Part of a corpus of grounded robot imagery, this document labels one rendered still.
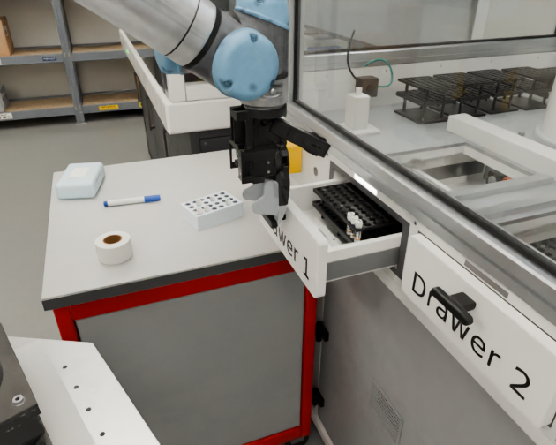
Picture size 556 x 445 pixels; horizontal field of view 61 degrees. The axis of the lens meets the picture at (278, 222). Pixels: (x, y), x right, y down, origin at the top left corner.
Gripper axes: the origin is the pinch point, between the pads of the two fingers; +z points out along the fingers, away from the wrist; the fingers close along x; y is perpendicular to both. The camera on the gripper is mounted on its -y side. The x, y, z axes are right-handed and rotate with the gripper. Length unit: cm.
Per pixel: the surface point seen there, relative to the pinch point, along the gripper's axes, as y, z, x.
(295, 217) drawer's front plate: -1.3, -1.9, 5.3
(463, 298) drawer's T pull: -14.7, -0.6, 31.6
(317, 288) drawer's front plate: -1.5, 6.4, 14.5
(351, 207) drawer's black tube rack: -14.5, 0.6, 1.1
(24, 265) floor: 74, 91, -151
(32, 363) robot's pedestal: 42.7, 14.6, 6.5
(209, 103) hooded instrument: -7, 1, -80
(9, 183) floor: 92, 91, -259
